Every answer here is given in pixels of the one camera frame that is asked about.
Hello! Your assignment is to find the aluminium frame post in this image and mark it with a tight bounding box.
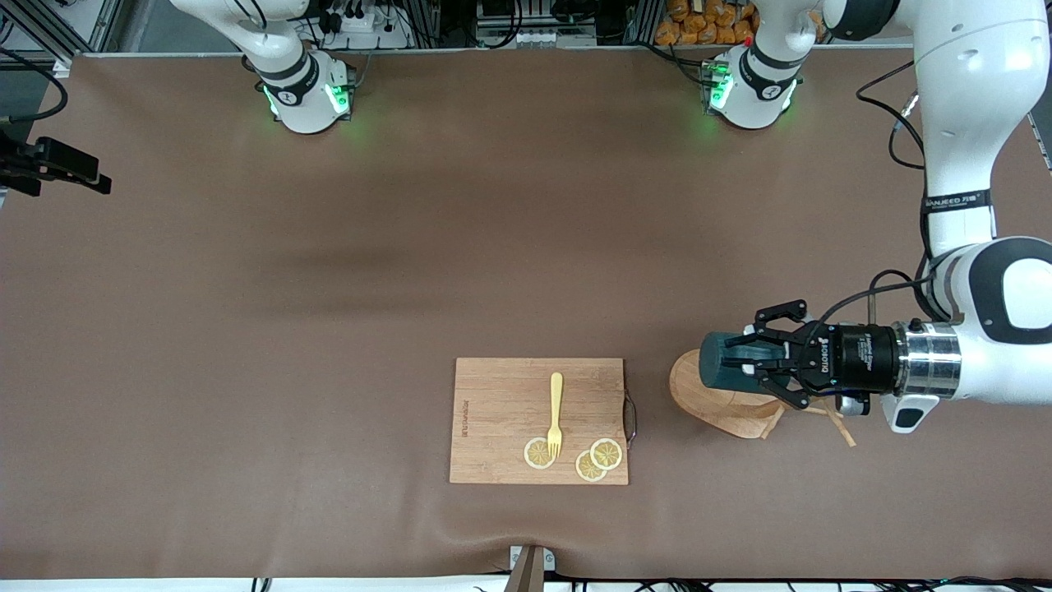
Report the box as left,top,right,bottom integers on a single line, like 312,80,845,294
0,0,124,58

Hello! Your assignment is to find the teal mug yellow inside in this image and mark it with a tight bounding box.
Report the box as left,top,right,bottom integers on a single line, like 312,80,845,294
699,331,790,392

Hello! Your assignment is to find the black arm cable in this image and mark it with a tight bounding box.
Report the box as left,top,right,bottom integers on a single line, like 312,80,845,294
818,59,946,330
0,48,68,126

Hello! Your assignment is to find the metal table edge bracket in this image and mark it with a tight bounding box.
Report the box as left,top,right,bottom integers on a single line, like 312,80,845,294
508,544,556,592

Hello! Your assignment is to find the pile of orange snacks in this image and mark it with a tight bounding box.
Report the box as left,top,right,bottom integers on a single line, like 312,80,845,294
655,0,761,47

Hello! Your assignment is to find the bamboo cutting board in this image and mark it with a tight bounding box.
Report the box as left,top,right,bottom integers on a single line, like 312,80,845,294
449,357,630,486

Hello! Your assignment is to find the white power strip with plugs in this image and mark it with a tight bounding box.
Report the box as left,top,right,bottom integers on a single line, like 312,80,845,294
316,0,413,50

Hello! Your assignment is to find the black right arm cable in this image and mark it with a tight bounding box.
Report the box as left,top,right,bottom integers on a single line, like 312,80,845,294
0,48,68,126

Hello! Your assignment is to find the wooden mug tree rack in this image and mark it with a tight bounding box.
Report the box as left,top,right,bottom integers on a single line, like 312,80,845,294
668,349,857,449

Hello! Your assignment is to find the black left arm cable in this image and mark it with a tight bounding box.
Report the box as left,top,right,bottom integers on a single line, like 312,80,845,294
818,59,946,330

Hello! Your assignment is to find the yellow plastic fork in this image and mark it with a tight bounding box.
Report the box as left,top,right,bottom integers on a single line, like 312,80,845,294
547,372,565,459

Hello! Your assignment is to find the brown table mat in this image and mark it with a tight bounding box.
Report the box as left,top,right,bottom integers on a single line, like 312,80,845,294
0,48,1052,580

